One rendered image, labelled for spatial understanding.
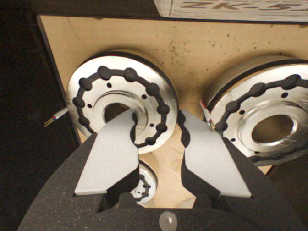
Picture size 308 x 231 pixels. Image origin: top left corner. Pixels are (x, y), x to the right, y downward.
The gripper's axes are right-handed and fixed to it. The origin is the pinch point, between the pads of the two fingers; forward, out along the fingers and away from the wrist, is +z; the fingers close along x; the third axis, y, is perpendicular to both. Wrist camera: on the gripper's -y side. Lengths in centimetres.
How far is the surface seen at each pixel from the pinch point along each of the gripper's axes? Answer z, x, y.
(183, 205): 1.0, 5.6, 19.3
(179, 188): 1.9, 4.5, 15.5
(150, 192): -0.8, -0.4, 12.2
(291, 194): -2.7, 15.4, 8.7
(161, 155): 2.2, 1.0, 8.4
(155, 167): 0.8, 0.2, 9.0
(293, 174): -1.6, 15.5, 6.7
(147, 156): 1.3, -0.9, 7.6
